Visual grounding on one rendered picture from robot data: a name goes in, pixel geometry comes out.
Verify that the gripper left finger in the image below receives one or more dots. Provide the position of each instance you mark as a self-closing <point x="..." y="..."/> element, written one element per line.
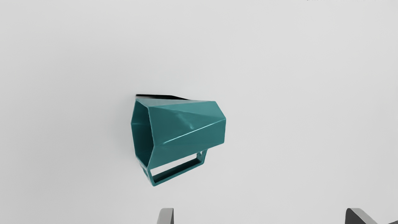
<point x="165" y="216"/>

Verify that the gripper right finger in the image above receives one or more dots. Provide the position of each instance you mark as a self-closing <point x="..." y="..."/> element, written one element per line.
<point x="357" y="217"/>

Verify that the teal faceted mug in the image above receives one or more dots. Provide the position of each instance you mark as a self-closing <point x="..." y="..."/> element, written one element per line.
<point x="183" y="130"/>

